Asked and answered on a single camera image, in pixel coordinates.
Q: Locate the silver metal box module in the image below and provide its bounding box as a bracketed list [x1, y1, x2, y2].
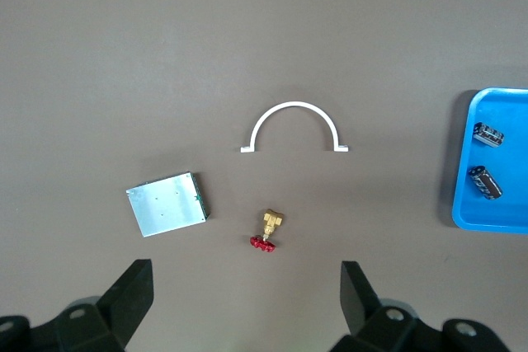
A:
[125, 170, 212, 238]

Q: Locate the dark brown cylindrical capacitor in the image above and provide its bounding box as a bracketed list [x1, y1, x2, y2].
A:
[466, 164, 504, 202]
[472, 121, 506, 148]

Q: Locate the white semicircular pipe clamp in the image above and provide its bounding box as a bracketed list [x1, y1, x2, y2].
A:
[240, 100, 350, 154]

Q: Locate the blue plastic tray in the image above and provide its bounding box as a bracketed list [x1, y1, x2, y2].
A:
[450, 87, 528, 234]

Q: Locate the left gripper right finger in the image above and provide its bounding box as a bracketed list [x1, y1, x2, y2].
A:
[332, 260, 512, 352]

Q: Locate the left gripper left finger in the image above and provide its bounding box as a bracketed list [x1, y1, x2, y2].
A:
[0, 259, 155, 352]

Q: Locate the brass valve red handle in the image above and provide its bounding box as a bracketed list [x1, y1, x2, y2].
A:
[248, 208, 285, 253]

